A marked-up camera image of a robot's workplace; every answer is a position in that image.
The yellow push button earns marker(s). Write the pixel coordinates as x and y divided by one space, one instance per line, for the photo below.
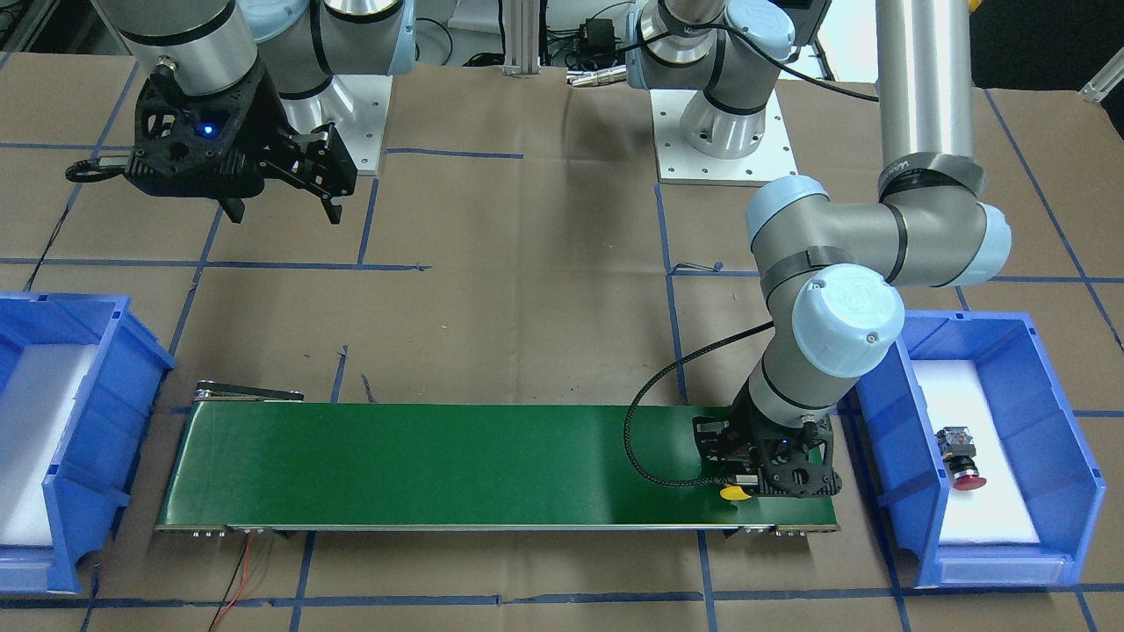
734 493

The red push button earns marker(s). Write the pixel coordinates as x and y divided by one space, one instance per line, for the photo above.
958 452

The white foam pad destination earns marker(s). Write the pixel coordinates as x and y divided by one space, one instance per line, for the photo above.
37 403

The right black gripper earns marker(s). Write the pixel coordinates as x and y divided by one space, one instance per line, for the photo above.
266 133

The blue destination bin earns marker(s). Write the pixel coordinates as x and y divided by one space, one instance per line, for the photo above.
86 485

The blue source bin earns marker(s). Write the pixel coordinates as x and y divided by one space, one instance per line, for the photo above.
1054 467

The green conveyor belt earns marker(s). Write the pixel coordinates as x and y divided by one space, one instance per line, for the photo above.
253 463

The aluminium frame post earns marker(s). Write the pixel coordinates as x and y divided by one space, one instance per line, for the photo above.
522 33

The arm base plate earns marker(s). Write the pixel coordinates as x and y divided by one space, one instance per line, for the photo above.
358 106
698 144

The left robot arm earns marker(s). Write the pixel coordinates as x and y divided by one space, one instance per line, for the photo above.
830 272

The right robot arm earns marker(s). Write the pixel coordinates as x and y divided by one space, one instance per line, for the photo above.
213 44

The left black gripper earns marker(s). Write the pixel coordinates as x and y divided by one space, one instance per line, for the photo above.
743 441

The white foam pad source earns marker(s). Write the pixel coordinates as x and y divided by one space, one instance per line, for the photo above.
996 513

